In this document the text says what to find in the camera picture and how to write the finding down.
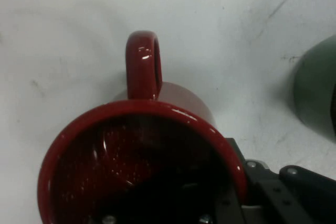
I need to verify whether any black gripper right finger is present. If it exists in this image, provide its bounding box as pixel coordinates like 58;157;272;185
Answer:
225;137;336;224

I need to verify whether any dark green enamel mug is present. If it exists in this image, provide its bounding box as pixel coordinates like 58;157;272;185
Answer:
290;35;336;137

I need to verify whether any red speckled enamel mug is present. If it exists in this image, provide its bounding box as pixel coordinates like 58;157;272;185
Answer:
36;30;249;224

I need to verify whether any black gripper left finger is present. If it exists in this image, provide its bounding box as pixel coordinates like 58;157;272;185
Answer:
178;166;237;224

